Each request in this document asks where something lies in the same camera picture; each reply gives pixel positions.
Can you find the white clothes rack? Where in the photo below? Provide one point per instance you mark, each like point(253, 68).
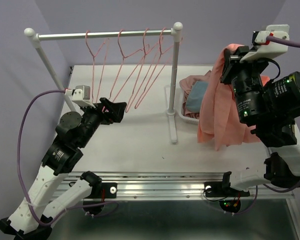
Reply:
point(36, 40)

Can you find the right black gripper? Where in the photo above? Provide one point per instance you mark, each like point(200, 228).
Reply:
point(233, 65)

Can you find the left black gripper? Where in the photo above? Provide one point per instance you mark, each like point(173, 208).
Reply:
point(116, 112)

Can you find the blue denim skirt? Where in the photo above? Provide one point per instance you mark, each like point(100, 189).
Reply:
point(195, 96)

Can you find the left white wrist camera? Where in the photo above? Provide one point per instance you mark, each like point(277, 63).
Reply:
point(80, 95)

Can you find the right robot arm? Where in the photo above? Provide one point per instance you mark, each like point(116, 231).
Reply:
point(269, 110)

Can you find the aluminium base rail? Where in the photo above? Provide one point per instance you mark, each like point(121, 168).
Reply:
point(159, 186)

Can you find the white plastic basket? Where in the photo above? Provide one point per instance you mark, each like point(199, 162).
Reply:
point(188, 117)

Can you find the coral pink skirt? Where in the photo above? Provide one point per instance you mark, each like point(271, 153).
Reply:
point(218, 115)

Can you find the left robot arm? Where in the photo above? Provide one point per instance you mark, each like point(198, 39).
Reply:
point(37, 213)

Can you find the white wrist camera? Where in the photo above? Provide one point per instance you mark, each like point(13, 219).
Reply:
point(266, 48)
point(80, 95)

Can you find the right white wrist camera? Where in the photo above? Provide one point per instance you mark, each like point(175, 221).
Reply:
point(266, 48)

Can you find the dusty pink ruffled skirt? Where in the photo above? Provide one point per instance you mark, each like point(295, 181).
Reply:
point(187, 83)

